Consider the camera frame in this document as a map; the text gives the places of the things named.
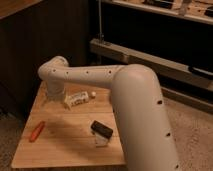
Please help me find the red-orange pepper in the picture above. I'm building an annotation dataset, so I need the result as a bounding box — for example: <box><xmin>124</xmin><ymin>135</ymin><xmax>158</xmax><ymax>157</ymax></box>
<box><xmin>29</xmin><ymin>121</ymin><xmax>45</xmax><ymax>142</ymax></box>

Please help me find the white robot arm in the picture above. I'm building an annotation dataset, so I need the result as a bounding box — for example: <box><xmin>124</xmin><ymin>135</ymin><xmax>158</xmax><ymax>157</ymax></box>
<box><xmin>38</xmin><ymin>56</ymin><xmax>182</xmax><ymax>171</ymax></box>

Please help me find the metal vertical pole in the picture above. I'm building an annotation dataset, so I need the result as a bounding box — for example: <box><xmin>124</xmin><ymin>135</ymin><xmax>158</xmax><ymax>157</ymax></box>
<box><xmin>98</xmin><ymin>0</ymin><xmax>104</xmax><ymax>43</ymax></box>

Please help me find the wooden shelf rail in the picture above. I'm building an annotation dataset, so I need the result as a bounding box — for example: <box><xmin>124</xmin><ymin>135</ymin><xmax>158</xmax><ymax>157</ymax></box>
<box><xmin>90</xmin><ymin>39</ymin><xmax>213</xmax><ymax>92</ymax></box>

